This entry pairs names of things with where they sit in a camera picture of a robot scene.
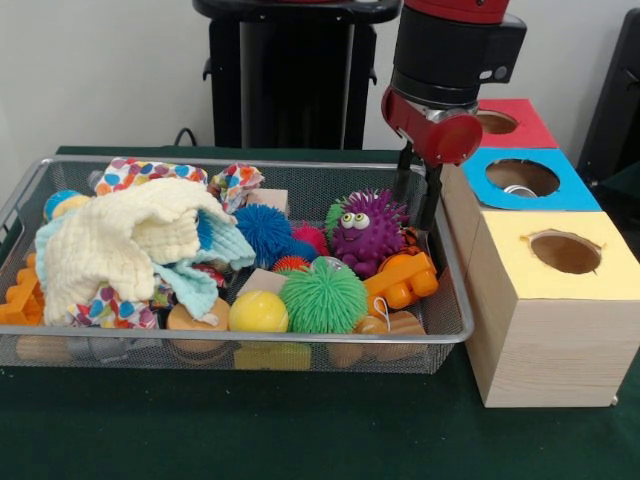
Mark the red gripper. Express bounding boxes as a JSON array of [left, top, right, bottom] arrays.
[[380, 86, 484, 233]]

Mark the purple spiky ball with eyes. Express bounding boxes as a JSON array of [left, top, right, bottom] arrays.
[[325, 188, 411, 279]]

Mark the cream white cloth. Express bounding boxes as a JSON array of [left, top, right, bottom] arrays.
[[42, 178, 236, 326]]

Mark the small orange plastic toy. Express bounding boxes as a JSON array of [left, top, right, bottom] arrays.
[[0, 254, 49, 327]]

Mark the shallow clear mesh bin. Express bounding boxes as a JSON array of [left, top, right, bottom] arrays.
[[0, 155, 476, 376]]

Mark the wooden box with three holes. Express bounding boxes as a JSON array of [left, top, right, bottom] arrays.
[[425, 97, 640, 409]]

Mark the orange toy building block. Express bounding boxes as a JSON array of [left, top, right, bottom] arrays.
[[362, 250, 439, 319]]

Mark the pink spiky rubber ball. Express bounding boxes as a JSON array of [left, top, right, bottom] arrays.
[[292, 224, 331, 256]]

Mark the green spiky rubber ball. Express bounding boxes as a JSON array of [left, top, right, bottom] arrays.
[[278, 258, 369, 335]]

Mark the small orange spiky ball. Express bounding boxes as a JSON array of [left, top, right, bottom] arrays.
[[273, 256, 313, 275]]

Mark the small wooden block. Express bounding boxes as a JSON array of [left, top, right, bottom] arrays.
[[246, 188, 291, 216], [236, 268, 291, 297]]

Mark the mint green cloth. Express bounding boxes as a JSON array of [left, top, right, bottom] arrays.
[[35, 205, 257, 319]]

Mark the black panel stand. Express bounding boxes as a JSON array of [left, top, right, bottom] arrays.
[[580, 10, 640, 186]]

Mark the tan orange ball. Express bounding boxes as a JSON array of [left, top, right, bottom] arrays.
[[166, 300, 231, 351]]

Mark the dark green table cloth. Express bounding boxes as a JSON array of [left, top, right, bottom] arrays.
[[0, 145, 640, 480]]

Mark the large colourful dotted cloth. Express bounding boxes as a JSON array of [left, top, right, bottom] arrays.
[[95, 158, 266, 213]]

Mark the small colourful dotted cloth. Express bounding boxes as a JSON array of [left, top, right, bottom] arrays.
[[68, 285, 161, 329]]

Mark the small blue yellow ball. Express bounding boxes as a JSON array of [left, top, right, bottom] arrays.
[[42, 189, 97, 222]]

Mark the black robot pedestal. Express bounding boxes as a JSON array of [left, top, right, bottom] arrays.
[[193, 0, 403, 151]]

